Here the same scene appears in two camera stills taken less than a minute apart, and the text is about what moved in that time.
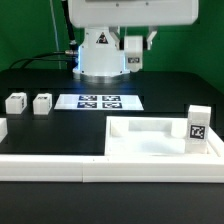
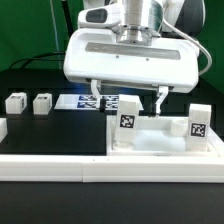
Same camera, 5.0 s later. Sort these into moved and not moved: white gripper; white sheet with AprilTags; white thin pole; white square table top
Moved: white gripper
Not moved: white thin pole; white sheet with AprilTags; white square table top
